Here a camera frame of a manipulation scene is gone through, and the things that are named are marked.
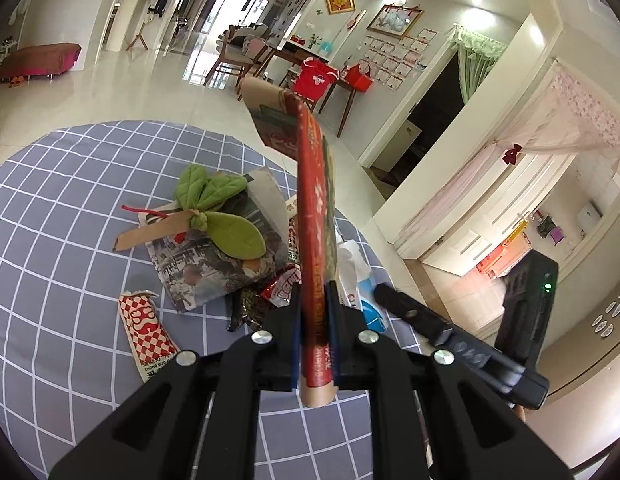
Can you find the green leaf plush toy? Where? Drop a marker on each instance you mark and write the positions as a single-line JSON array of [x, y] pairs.
[[230, 235]]

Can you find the wooden chair with red cover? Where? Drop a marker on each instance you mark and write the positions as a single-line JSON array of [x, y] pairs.
[[310, 102]]

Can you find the red chair cover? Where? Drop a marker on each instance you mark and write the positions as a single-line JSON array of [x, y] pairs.
[[315, 77]]

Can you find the green curtain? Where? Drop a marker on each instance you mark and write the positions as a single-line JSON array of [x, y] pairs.
[[472, 55]]

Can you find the wide framed picture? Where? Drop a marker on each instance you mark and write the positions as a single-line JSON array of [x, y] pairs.
[[393, 21]]

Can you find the wooden dining chair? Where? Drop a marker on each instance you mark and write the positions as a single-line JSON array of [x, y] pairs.
[[232, 57]]

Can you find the white blue tissue pack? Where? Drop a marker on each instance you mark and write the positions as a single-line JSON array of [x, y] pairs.
[[360, 290]]

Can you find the red cardboard box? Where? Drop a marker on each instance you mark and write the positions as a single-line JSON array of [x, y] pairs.
[[312, 210]]

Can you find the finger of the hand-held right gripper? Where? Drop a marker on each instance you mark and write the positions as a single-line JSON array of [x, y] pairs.
[[419, 315]]

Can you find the newspaper print gift bag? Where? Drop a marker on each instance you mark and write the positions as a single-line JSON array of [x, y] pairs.
[[210, 275]]

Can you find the red white checked wrapper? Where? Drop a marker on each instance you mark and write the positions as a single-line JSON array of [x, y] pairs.
[[145, 335]]

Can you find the turquoise container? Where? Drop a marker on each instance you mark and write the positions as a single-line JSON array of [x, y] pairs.
[[325, 46]]

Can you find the grey checked tablecloth table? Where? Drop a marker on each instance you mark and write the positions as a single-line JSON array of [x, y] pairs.
[[65, 210]]

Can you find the group of wall sheets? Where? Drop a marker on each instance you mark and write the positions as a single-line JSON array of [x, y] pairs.
[[397, 57]]

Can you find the white panel door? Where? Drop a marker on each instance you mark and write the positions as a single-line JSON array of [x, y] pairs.
[[489, 215]]

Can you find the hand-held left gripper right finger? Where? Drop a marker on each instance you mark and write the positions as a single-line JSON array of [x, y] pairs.
[[332, 340]]

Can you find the red gift bag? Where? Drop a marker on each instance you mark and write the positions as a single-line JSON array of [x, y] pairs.
[[360, 77]]

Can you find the yellow hanging cloth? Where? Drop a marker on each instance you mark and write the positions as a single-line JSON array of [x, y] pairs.
[[518, 230]]

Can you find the orange plastic stool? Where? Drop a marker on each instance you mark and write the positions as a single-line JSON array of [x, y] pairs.
[[489, 267]]

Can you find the dark crinkled wrapper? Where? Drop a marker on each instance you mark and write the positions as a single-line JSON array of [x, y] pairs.
[[245, 310]]

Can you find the red bow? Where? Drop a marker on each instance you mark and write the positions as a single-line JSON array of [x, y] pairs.
[[512, 154]]

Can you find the pink upholstered bench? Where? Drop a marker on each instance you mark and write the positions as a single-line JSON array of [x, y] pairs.
[[37, 57]]

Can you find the pink lace curtain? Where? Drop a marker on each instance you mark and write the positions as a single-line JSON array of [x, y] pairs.
[[574, 120]]

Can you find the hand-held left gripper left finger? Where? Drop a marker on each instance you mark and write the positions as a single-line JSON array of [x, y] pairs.
[[293, 345]]

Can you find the white wall appliance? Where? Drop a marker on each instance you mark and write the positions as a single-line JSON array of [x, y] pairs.
[[589, 215]]

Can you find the brown paper tag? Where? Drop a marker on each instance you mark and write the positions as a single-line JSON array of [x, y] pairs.
[[150, 232]]

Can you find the red framed picture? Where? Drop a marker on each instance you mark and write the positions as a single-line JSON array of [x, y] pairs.
[[338, 1]]

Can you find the wooden dining table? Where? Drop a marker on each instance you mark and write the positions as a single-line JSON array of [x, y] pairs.
[[295, 55]]

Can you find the red snack wrapper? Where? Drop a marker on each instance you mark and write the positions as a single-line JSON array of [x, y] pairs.
[[285, 285]]

